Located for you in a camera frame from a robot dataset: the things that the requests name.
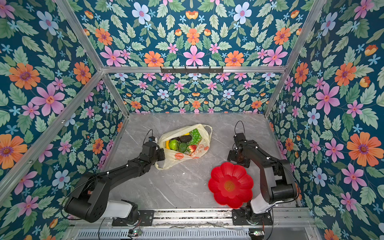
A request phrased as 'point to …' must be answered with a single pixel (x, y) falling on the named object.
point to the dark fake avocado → (185, 138)
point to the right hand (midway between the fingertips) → (235, 160)
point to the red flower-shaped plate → (231, 185)
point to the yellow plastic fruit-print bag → (189, 142)
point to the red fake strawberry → (192, 148)
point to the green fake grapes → (196, 137)
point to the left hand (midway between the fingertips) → (164, 147)
